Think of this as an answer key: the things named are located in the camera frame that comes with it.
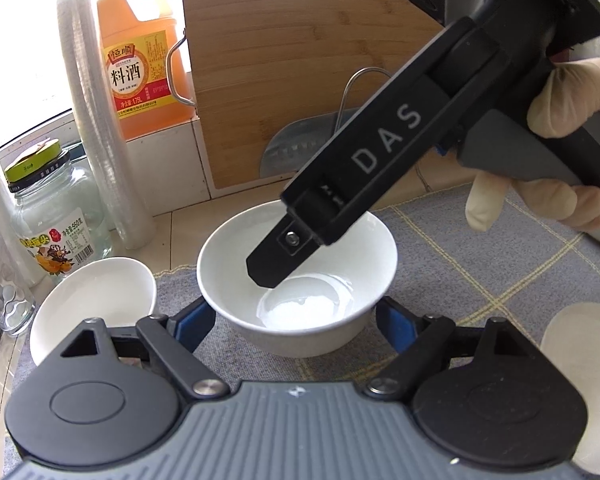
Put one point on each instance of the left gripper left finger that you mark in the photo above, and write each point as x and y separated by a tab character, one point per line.
171	342

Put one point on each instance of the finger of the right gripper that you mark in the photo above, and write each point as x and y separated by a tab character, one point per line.
415	109
447	145

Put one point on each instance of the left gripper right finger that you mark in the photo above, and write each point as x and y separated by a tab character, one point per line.
419	344

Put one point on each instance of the white floral bowl front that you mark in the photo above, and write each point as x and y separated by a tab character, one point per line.
571	342

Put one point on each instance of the white floral bowl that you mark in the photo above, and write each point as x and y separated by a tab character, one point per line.
118	290
571	342

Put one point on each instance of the right gloved hand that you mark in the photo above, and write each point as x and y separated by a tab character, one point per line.
569	98

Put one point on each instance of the white floral bowl left back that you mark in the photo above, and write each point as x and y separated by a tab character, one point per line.
118	290

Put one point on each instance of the clear plastic cup stack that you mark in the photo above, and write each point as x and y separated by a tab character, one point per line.
98	124

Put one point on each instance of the grey checked dish mat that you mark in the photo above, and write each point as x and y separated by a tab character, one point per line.
525	269

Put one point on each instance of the bamboo cutting board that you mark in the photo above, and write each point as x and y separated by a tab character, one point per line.
258	65

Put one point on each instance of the glass jar green lid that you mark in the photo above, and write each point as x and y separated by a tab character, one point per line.
58	217

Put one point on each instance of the clear glass mug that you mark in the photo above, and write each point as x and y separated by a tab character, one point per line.
17	304

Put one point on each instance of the orange cooking wine jug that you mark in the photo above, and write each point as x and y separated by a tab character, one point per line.
137	36

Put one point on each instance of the kitchen knife black handle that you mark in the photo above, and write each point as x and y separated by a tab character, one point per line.
295	144

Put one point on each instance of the metal wire rack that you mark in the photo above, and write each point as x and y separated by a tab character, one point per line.
359	87

